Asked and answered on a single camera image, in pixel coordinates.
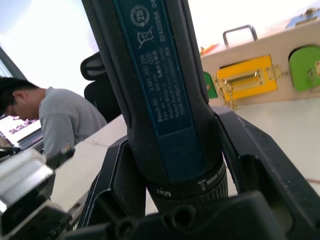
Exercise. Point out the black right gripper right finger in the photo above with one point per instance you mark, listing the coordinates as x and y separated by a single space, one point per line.
272 175

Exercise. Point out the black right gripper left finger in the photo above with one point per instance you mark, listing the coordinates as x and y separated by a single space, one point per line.
117 180

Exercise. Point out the blue black electric screwdriver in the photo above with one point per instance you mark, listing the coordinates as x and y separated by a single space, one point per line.
160 100

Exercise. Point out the wooden activity board box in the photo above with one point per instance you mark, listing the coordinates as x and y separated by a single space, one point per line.
280 47

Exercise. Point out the person in grey shirt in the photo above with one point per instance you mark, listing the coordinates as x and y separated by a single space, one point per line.
65 117

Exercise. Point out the black office chair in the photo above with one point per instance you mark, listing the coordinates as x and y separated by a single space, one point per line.
100 97

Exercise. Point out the yellow door panel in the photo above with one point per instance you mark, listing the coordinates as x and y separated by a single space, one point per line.
265 82

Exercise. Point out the grey laptop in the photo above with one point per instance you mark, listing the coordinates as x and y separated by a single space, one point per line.
22 135

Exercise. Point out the small green door panel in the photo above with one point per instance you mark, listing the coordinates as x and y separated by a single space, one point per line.
211 87

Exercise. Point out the large green door panel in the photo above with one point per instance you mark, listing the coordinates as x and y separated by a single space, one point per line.
302 67

